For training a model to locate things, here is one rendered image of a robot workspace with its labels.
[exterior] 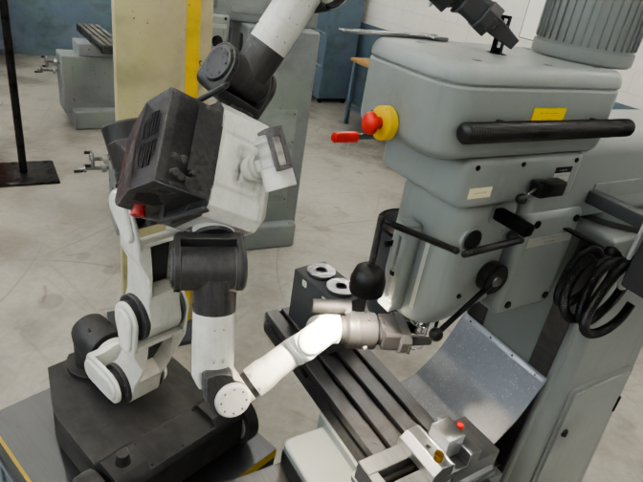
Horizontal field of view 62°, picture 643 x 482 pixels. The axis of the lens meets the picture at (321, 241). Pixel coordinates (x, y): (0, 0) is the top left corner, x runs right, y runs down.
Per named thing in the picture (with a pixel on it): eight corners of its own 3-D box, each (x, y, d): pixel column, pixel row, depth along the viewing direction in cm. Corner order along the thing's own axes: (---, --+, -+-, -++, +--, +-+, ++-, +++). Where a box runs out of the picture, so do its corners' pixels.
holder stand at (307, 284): (327, 355, 164) (338, 301, 155) (287, 316, 179) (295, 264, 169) (357, 343, 171) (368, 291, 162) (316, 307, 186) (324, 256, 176)
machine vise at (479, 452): (387, 531, 116) (397, 497, 111) (348, 476, 127) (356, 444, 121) (497, 472, 134) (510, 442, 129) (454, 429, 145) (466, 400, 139)
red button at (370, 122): (369, 138, 92) (374, 115, 90) (357, 130, 95) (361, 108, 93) (385, 138, 94) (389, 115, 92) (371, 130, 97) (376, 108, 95)
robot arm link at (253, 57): (235, 21, 118) (202, 75, 121) (256, 37, 113) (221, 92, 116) (269, 47, 127) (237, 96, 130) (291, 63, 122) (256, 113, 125)
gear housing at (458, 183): (455, 213, 97) (471, 161, 92) (378, 164, 115) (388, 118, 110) (571, 197, 114) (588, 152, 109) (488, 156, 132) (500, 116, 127)
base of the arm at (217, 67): (185, 94, 120) (218, 99, 113) (205, 38, 120) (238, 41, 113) (232, 119, 132) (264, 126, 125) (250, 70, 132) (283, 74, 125)
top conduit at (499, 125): (468, 147, 84) (474, 125, 82) (450, 139, 87) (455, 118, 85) (631, 139, 107) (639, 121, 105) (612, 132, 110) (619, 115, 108)
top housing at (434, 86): (432, 165, 87) (457, 64, 80) (346, 117, 106) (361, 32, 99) (604, 153, 111) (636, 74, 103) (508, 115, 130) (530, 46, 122)
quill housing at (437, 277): (422, 342, 115) (462, 207, 100) (368, 290, 130) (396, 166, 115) (485, 324, 125) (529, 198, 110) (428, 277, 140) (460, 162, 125)
